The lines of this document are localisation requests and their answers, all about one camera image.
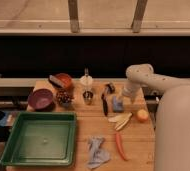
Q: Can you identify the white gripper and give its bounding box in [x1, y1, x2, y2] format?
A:
[117, 81, 140, 104]

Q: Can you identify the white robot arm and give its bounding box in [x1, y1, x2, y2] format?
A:
[119, 64, 190, 171]

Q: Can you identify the green plastic tray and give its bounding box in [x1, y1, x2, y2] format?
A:
[0, 112, 77, 167]

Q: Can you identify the small dark object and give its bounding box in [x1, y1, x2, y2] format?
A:
[105, 83, 115, 94]

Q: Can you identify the orange apple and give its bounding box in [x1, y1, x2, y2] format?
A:
[136, 109, 149, 122]

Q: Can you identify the yellow banana peel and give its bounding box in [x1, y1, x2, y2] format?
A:
[108, 113, 132, 131]

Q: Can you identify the wooden table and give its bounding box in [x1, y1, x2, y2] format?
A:
[6, 79, 155, 171]

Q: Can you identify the small metal cup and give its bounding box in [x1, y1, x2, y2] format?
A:
[83, 90, 94, 105]

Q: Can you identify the orange carrot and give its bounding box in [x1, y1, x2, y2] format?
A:
[115, 132, 128, 161]

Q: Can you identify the clear glass bottle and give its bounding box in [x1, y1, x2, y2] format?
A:
[80, 68, 93, 91]

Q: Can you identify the crumpled grey cloth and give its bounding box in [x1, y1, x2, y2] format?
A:
[87, 137, 110, 170]

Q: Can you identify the orange bowl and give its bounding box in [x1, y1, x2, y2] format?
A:
[55, 73, 73, 90]

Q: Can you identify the grey brush block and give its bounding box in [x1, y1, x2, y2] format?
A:
[48, 75, 64, 88]

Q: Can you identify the purple bowl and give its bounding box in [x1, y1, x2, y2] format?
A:
[27, 88, 53, 110]

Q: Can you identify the black handled knife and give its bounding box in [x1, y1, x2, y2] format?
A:
[101, 94, 108, 117]

